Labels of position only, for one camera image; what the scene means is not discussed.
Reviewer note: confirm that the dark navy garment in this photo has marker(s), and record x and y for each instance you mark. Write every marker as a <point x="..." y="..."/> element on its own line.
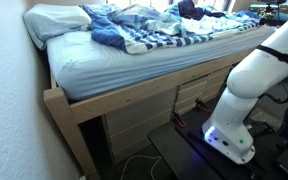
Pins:
<point x="192" y="10"/>

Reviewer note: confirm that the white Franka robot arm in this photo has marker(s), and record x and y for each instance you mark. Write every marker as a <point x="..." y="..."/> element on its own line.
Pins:
<point x="250" y="76"/>

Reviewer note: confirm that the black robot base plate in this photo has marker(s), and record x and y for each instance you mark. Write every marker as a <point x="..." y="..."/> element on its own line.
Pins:
<point x="184" y="156"/>

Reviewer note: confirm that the dark desk with equipment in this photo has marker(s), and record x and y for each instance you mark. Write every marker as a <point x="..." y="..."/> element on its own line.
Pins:
<point x="277" y="11"/>

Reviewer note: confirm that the white power strip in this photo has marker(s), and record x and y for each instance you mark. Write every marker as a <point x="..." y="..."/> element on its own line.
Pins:
<point x="265" y="120"/>

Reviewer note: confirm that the pale blue pillow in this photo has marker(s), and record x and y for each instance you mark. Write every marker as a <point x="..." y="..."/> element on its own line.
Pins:
<point x="54" y="21"/>

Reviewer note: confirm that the red black clamp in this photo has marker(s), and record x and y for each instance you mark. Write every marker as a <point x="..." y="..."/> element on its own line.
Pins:
<point x="202" y="106"/>
<point x="179" y="120"/>

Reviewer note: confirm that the blue white checked duvet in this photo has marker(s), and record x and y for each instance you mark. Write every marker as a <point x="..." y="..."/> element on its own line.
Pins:
<point x="150" y="30"/>

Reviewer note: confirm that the light wooden drawer unit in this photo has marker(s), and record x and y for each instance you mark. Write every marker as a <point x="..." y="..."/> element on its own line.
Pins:
<point x="140" y="126"/>

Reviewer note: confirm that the mattress with pale blue sheet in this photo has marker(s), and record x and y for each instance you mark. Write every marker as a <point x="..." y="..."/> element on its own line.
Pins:
<point x="110" y="66"/>

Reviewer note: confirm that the light wooden bed frame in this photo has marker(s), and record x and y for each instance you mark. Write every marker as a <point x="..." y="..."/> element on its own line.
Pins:
<point x="67" y="120"/>

